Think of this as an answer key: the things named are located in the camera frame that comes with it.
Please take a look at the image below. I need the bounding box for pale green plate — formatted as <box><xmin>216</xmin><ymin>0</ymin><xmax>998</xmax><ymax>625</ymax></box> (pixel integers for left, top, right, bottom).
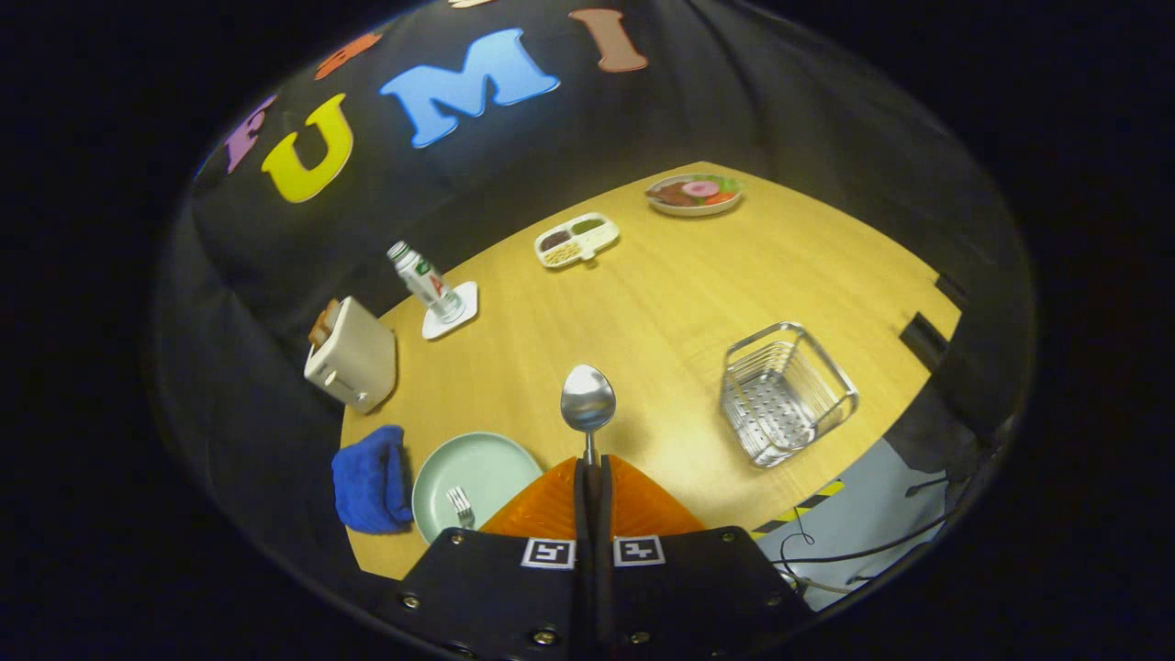
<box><xmin>412</xmin><ymin>431</ymin><xmax>544</xmax><ymax>544</ymax></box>

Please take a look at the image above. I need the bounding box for metal wire basket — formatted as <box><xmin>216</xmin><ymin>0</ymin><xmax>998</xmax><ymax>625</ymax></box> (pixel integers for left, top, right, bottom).
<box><xmin>721</xmin><ymin>321</ymin><xmax>860</xmax><ymax>469</ymax></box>

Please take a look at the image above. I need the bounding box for black backdrop cloth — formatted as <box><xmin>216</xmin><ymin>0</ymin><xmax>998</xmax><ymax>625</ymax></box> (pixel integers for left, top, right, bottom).
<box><xmin>151</xmin><ymin>0</ymin><xmax>1038</xmax><ymax>588</ymax></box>

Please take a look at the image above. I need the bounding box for yellow black hazard tape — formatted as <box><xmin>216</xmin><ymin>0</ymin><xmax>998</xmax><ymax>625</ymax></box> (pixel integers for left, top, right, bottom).
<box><xmin>751</xmin><ymin>479</ymin><xmax>845</xmax><ymax>538</ymax></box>

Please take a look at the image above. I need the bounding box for white plastic bottle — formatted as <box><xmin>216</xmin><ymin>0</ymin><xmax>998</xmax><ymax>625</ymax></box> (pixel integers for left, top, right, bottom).
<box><xmin>386</xmin><ymin>241</ymin><xmax>466</xmax><ymax>324</ymax></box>

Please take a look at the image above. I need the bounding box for white divided bean tray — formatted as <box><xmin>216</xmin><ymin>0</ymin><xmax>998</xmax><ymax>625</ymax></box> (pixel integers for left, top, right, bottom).
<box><xmin>534</xmin><ymin>212</ymin><xmax>621</xmax><ymax>270</ymax></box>

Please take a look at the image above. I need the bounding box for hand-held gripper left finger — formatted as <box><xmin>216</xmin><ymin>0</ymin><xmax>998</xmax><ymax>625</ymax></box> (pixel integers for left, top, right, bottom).
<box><xmin>397</xmin><ymin>456</ymin><xmax>593</xmax><ymax>661</ymax></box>

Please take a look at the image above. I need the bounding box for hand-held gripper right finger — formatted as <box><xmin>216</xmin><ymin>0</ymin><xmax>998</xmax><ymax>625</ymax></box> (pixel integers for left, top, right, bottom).
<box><xmin>597</xmin><ymin>454</ymin><xmax>813</xmax><ymax>661</ymax></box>

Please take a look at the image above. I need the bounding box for blue towel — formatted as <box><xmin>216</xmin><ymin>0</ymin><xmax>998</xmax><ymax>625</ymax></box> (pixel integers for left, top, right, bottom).
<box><xmin>331</xmin><ymin>424</ymin><xmax>414</xmax><ymax>535</ymax></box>

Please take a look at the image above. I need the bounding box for brown toast slice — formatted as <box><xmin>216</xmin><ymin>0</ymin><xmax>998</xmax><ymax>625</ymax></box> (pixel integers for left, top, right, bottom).
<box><xmin>308</xmin><ymin>299</ymin><xmax>341</xmax><ymax>348</ymax></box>

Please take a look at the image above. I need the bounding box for white toaster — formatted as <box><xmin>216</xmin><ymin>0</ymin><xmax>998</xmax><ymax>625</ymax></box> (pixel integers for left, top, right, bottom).
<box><xmin>304</xmin><ymin>296</ymin><xmax>398</xmax><ymax>414</ymax></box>

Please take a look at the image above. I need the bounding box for metal spoon with brown handle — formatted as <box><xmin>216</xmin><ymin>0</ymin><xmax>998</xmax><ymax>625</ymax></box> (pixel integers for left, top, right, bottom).
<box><xmin>560</xmin><ymin>364</ymin><xmax>617</xmax><ymax>469</ymax></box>

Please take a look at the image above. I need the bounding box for black floor cable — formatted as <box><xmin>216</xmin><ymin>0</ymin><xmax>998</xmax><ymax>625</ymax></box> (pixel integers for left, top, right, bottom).
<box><xmin>780</xmin><ymin>510</ymin><xmax>956</xmax><ymax>588</ymax></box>

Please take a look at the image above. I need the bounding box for white square coaster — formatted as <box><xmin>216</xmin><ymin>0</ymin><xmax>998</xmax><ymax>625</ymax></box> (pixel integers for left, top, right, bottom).
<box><xmin>421</xmin><ymin>281</ymin><xmax>479</xmax><ymax>342</ymax></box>

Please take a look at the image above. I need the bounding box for white plate of food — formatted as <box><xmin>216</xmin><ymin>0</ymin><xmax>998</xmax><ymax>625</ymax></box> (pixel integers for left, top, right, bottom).
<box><xmin>644</xmin><ymin>174</ymin><xmax>743</xmax><ymax>218</ymax></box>

